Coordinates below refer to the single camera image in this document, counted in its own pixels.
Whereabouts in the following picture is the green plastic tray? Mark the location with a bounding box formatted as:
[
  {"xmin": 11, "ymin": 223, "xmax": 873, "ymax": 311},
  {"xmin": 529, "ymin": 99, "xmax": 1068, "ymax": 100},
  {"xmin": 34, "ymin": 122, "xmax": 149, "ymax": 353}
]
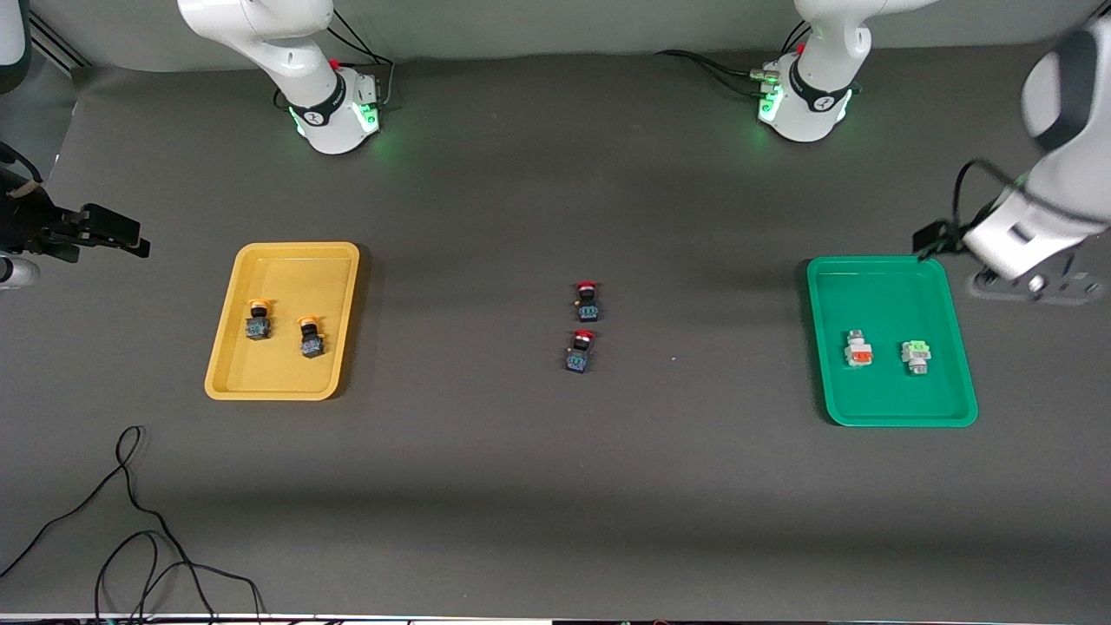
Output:
[{"xmin": 805, "ymin": 255, "xmax": 979, "ymax": 428}]

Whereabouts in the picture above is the yellow plastic tray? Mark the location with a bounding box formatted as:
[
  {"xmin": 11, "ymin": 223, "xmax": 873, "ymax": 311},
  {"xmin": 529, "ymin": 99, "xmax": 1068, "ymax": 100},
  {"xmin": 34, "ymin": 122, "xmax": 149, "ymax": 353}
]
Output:
[{"xmin": 204, "ymin": 241, "xmax": 361, "ymax": 402}]

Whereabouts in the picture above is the dark grey table mat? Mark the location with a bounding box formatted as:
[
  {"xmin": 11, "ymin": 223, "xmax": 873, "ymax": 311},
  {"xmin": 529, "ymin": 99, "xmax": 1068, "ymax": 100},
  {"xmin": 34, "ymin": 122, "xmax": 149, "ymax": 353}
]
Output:
[{"xmin": 0, "ymin": 39, "xmax": 1111, "ymax": 622}]

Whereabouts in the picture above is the aluminium frame rail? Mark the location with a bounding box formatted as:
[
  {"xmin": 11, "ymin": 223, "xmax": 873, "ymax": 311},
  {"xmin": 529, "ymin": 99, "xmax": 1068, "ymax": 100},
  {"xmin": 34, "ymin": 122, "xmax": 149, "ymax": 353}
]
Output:
[{"xmin": 33, "ymin": 16, "xmax": 89, "ymax": 70}]

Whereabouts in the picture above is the loose thin black cable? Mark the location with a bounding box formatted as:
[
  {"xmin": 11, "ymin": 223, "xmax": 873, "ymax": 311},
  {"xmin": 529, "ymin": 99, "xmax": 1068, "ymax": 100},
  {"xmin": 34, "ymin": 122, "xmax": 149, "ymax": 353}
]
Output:
[{"xmin": 0, "ymin": 425, "xmax": 266, "ymax": 622}]

